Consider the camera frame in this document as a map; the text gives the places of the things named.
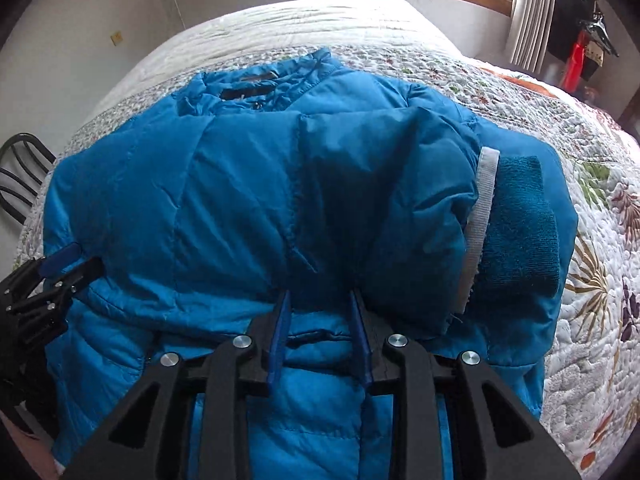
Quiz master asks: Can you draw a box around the black hanging garment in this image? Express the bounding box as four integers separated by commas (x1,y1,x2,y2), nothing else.
547,0,621,81

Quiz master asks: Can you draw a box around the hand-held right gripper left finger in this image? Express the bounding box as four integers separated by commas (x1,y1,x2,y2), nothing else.
60,289,293,480

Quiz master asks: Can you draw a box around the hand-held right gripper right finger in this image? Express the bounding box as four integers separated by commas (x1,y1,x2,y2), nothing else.
347,287,583,480

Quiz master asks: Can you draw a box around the person's pink clothing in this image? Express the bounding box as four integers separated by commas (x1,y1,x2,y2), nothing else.
0,410,66,480

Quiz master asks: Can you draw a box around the floral quilted bed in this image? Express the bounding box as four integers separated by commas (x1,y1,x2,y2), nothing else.
15,0,640,480

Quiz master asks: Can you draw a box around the grey pleated curtain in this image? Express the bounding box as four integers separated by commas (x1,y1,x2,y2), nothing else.
505,0,558,73

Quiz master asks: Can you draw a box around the dark wooden headboard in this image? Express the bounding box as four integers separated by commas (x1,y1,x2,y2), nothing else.
617,85,640,142

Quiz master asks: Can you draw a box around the red hanging item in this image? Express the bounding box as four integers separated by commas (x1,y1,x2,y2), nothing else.
559,30,587,93

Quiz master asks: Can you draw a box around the blue down jacket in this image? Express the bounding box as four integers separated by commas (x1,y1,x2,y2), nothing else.
42,47,581,480

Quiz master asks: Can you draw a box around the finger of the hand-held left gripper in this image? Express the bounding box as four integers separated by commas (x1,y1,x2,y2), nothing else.
17,256,106,317
10,242,83,301

